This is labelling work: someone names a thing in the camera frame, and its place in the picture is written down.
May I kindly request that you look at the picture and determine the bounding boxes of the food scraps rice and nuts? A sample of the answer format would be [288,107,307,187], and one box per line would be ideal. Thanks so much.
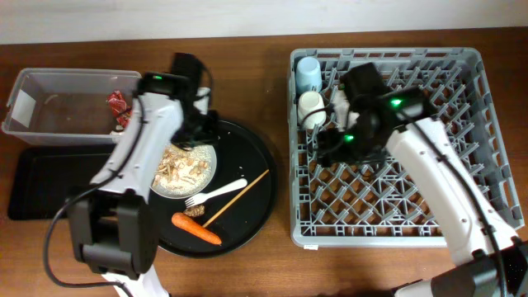
[151,144,215,193]

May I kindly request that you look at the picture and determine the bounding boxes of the grey dinner plate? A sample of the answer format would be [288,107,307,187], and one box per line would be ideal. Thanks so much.
[149,142,218,200]

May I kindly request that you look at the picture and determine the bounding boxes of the small white cup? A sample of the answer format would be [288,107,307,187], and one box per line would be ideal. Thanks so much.
[297,91,326,130]

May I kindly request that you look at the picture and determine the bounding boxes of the white plastic fork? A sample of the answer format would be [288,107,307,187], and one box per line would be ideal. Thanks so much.
[185,178,248,209]

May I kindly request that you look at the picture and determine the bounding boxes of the red snack wrapper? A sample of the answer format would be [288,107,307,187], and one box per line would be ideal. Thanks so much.
[106,90,132,130]

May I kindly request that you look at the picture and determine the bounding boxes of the white tissue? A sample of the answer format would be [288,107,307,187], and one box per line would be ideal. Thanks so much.
[110,125,125,135]

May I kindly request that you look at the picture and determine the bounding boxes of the wooden chopstick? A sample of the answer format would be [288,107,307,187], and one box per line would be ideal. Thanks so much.
[202,169,270,228]

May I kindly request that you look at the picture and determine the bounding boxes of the light blue plastic cup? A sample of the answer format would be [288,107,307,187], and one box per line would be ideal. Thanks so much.
[295,57,323,94]

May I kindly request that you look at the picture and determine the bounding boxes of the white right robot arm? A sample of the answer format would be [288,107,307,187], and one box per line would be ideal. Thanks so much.
[318,87,527,296]

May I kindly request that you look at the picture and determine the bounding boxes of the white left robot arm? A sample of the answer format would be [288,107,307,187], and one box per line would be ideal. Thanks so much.
[60,70,218,296]

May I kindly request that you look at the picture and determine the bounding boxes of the grey dishwasher rack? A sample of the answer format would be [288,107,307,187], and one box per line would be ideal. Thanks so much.
[288,47,525,248]

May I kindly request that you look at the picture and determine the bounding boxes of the clear plastic waste bin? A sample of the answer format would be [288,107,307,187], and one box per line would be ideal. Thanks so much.
[1,68,141,146]

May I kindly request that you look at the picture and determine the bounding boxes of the round black serving tray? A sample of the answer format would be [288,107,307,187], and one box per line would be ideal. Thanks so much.
[148,120,278,258]

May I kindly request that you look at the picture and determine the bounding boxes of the brown food lump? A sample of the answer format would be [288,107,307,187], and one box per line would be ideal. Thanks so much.
[183,205,205,218]

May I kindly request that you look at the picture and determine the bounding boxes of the orange carrot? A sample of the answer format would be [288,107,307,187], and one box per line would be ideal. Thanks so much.
[171,212,222,245]

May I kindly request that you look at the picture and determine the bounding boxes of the black rectangular tray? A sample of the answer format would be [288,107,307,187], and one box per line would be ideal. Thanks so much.
[7,144,115,220]

